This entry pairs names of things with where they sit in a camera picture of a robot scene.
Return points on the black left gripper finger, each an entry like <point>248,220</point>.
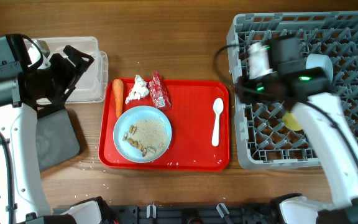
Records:
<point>77,62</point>
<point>70,88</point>

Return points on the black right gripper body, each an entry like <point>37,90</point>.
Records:
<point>248,90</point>

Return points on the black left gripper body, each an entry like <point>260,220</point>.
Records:
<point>54,79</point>

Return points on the yellow plastic cup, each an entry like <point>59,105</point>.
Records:
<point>290,122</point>

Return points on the light blue bowl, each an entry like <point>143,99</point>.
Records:
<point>321,61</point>

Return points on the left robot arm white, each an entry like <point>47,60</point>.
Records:
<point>22,83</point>

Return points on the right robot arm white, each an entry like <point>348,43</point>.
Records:
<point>279,72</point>

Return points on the grey dishwasher rack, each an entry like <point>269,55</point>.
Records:
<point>263,141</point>

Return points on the clear plastic bin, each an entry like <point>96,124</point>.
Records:
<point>91,87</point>

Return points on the orange carrot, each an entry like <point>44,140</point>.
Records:
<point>118,90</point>

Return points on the black bin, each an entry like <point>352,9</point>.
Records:
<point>54,137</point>

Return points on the white plastic spoon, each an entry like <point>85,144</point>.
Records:
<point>218,107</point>

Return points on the crumpled white tissue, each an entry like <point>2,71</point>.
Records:
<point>139,90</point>

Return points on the light blue plate with rice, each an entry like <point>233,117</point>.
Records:
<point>142,134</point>

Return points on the red snack wrapper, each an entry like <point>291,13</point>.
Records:
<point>159,92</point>

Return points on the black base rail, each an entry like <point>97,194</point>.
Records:
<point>213,213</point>

